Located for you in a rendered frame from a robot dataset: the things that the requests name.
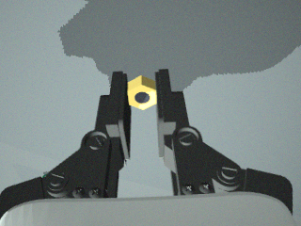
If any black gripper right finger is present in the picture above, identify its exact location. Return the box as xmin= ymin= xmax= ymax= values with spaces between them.
xmin=155 ymin=69 xmax=293 ymax=215

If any yellow hex nut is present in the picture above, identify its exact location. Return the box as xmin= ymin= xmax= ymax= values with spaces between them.
xmin=128 ymin=75 xmax=156 ymax=109

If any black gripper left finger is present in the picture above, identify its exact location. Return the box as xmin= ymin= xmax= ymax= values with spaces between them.
xmin=0 ymin=72 xmax=131 ymax=218

